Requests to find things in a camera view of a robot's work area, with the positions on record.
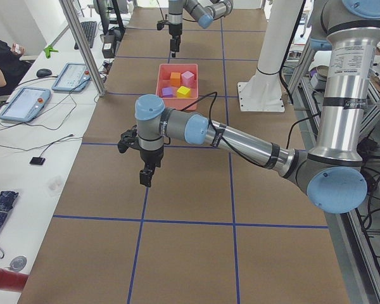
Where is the near teach pendant tablet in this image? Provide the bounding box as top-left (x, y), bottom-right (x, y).
top-left (0, 87), bottom-right (51, 122)

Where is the teach pendant tablet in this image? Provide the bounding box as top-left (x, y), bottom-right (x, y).
top-left (51, 63), bottom-right (91, 93)
top-left (0, 87), bottom-right (51, 122)

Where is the black keyboard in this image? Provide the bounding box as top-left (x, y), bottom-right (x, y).
top-left (80, 21), bottom-right (98, 48)

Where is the yellow foam block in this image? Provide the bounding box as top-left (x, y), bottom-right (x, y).
top-left (176, 85), bottom-right (191, 98)

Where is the orange foam block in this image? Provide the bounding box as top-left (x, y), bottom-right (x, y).
top-left (170, 72), bottom-right (181, 87)

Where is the green clamp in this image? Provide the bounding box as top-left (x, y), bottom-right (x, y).
top-left (44, 45), bottom-right (58, 59)

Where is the aluminium frame post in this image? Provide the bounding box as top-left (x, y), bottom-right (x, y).
top-left (59, 0), bottom-right (105, 97)

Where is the black camera cable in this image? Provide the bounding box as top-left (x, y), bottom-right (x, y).
top-left (163, 91), bottom-right (267, 168)

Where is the seated person in black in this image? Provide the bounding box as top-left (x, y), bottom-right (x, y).
top-left (0, 40), bottom-right (32, 96)

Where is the round metal lid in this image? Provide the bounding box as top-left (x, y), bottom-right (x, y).
top-left (9, 255), bottom-right (27, 272)

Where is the pink foam block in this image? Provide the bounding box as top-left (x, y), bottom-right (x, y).
top-left (180, 71), bottom-right (195, 87)

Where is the black computer mouse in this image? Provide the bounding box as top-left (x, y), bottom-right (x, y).
top-left (36, 68), bottom-right (53, 78)

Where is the black box device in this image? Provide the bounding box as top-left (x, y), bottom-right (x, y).
top-left (102, 34), bottom-right (115, 59)

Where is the small black square device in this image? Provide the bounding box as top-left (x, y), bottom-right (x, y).
top-left (29, 156), bottom-right (46, 166)

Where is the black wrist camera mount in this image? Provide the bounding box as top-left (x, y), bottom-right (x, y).
top-left (117, 125), bottom-right (141, 154)

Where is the purple foam block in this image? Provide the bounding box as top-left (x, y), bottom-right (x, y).
top-left (161, 87), bottom-right (174, 98)

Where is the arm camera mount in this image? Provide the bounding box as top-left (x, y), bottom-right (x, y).
top-left (156, 20), bottom-right (169, 30)

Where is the pink plastic bin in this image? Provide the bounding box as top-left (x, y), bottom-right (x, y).
top-left (156, 63), bottom-right (199, 111)

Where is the far teach pendant tablet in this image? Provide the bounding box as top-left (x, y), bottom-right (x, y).
top-left (51, 63), bottom-right (91, 93)

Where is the red cylinder bottle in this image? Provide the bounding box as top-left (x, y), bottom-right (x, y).
top-left (0, 268), bottom-right (29, 293)

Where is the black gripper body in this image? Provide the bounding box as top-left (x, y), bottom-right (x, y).
top-left (168, 23), bottom-right (182, 39)
top-left (140, 147), bottom-right (164, 172)

